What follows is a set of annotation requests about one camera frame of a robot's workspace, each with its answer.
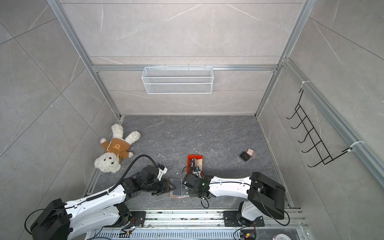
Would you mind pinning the white teddy bear brown shirt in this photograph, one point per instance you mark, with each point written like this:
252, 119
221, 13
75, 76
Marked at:
117, 149

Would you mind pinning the aluminium rail frame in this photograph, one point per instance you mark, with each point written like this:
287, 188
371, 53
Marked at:
203, 224

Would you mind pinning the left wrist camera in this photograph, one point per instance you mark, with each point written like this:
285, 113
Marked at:
161, 171

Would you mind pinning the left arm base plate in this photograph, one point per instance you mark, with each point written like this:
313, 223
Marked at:
132, 219

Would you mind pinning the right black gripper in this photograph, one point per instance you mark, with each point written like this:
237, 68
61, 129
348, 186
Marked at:
191, 194

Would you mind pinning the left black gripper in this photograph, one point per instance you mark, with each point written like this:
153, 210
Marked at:
166, 185

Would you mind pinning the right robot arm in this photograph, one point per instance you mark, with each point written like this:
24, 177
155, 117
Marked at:
263, 197

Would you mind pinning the red plastic tray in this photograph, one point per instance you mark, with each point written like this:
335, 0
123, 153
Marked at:
194, 156

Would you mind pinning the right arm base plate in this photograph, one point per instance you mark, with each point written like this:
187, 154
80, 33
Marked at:
234, 219

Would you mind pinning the white wire mesh basket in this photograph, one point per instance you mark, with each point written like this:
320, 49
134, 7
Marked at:
178, 80

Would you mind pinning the white round object bottom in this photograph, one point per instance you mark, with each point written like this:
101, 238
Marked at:
281, 237

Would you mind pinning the black wire hook rack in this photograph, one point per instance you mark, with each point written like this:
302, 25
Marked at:
313, 136

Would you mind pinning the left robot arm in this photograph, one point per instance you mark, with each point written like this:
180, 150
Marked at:
67, 220

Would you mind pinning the tan leather card holder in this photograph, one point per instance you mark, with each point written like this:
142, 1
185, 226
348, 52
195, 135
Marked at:
181, 191

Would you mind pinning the small black pink box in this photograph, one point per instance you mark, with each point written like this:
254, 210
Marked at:
248, 155

